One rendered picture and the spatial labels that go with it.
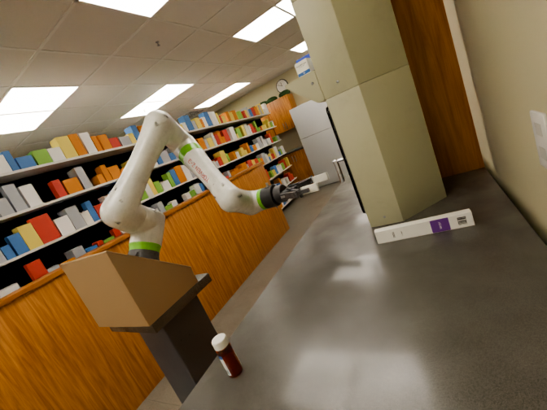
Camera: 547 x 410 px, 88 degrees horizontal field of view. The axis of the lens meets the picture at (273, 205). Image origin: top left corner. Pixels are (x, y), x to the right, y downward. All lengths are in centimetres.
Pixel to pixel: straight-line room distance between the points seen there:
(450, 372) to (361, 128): 69
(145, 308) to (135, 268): 14
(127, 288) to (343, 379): 77
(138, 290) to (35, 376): 131
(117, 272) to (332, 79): 94
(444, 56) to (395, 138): 42
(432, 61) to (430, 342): 102
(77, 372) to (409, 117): 233
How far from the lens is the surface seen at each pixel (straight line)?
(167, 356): 140
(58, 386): 240
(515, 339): 61
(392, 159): 101
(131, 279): 112
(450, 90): 134
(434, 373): 56
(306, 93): 101
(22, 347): 231
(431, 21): 134
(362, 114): 97
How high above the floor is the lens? 136
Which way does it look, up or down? 12 degrees down
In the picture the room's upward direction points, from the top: 23 degrees counter-clockwise
